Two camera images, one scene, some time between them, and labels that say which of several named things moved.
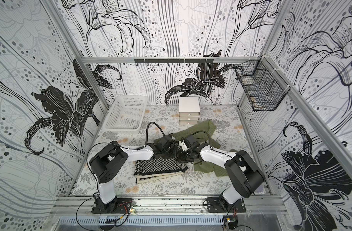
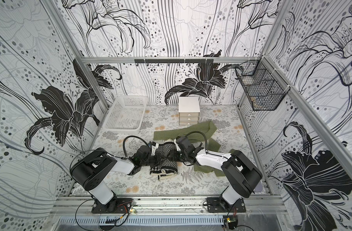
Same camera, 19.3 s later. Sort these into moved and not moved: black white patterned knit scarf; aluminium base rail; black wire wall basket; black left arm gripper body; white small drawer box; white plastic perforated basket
Moved: black left arm gripper body; black white patterned knit scarf
Not moved: aluminium base rail; white small drawer box; black wire wall basket; white plastic perforated basket
